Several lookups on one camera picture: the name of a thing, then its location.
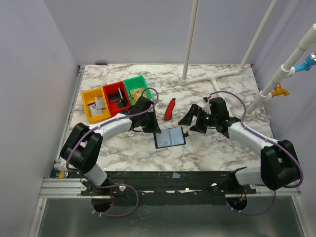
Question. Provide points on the black card in red bin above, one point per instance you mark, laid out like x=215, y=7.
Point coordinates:
x=114, y=97

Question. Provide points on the card in yellow bin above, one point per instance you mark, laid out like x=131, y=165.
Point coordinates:
x=94, y=112

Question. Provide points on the beige card in green bin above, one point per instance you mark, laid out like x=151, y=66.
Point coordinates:
x=136, y=94

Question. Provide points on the white vip card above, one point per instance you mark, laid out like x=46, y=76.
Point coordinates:
x=100, y=103

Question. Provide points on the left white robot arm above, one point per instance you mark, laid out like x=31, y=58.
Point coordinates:
x=82, y=147

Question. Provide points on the white pvc pipe frame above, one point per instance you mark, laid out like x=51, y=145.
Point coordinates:
x=212, y=77

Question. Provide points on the red plastic bin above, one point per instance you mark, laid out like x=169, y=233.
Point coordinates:
x=117, y=106

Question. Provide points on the aluminium extrusion rail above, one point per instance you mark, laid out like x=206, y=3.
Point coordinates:
x=73, y=188

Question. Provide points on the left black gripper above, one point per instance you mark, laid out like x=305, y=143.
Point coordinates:
x=154, y=128

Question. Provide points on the yellow plastic bin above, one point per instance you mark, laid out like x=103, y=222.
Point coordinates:
x=88, y=97

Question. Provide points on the red black utility knife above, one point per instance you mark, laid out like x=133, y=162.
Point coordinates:
x=169, y=110

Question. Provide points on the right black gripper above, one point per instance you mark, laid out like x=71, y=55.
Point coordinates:
x=198, y=118

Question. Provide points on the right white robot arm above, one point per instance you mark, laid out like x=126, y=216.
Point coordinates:
x=278, y=161

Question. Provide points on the white pipe with blue fitting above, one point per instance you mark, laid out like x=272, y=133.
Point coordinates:
x=288, y=68

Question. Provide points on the black leather card holder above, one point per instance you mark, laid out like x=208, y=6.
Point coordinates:
x=170, y=137

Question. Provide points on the yellow pipe fitting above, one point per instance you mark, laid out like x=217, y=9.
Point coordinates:
x=278, y=90

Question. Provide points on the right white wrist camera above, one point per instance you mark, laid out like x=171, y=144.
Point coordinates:
x=207, y=106

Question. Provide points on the black metal base rail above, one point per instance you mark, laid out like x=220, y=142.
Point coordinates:
x=163, y=188

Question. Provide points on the green plastic bin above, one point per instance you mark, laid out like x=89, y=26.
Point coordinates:
x=134, y=87

